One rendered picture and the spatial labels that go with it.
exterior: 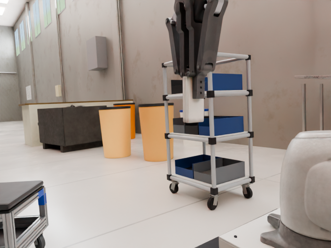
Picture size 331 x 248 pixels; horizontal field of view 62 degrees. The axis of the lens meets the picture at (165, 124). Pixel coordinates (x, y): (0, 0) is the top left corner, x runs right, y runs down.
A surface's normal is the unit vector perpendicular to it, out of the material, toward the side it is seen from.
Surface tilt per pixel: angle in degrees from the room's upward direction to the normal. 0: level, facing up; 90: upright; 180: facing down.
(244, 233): 3
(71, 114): 90
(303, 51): 90
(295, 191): 90
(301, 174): 87
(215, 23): 106
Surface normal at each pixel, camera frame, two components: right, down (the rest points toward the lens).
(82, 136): 0.71, 0.02
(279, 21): -0.80, 0.08
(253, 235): -0.02, -0.99
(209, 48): 0.48, 0.32
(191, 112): 0.49, 0.08
